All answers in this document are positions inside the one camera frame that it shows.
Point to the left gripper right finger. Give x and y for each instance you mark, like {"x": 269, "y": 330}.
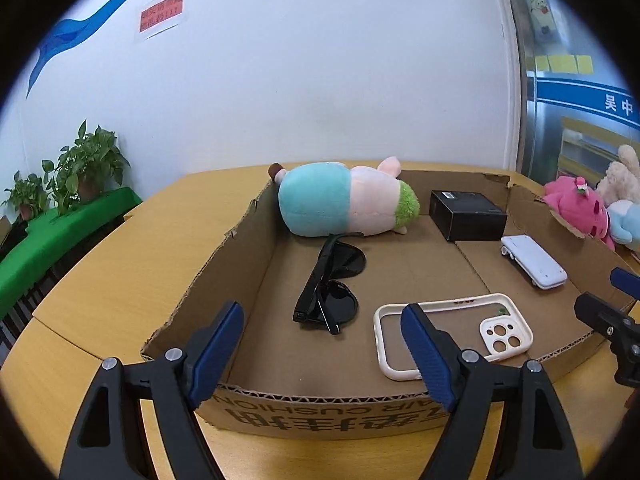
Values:
{"x": 534, "y": 439}

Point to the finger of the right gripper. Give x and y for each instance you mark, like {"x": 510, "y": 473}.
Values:
{"x": 618, "y": 329}
{"x": 626, "y": 282}

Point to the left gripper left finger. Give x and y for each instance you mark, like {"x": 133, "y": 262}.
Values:
{"x": 108, "y": 439}

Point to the white power bank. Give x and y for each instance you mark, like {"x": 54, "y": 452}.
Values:
{"x": 541, "y": 268}

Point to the white phone case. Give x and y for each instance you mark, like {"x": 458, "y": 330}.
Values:
{"x": 490, "y": 324}

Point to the black product box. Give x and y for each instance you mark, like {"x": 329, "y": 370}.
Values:
{"x": 466, "y": 216}

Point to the black sunglasses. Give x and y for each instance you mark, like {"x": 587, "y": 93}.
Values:
{"x": 325, "y": 299}

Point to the pig plush toy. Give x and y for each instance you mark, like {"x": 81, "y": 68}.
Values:
{"x": 329, "y": 198}

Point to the light blue plush toy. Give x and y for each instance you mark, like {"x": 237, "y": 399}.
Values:
{"x": 625, "y": 224}

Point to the beige plush toy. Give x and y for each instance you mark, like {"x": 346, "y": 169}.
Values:
{"x": 621, "y": 179}

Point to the pink plush toy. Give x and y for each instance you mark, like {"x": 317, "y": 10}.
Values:
{"x": 580, "y": 206}

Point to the cardboard box tray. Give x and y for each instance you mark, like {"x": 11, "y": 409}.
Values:
{"x": 289, "y": 381}

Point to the green covered table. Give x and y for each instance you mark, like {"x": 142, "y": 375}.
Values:
{"x": 50, "y": 236}

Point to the yellow sticky notes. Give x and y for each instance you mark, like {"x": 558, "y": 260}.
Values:
{"x": 564, "y": 64}

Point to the large potted plant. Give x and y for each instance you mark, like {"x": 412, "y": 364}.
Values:
{"x": 84, "y": 168}

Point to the small potted plant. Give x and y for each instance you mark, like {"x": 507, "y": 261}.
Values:
{"x": 27, "y": 196}

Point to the red paper notice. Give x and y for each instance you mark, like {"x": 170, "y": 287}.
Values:
{"x": 159, "y": 16}

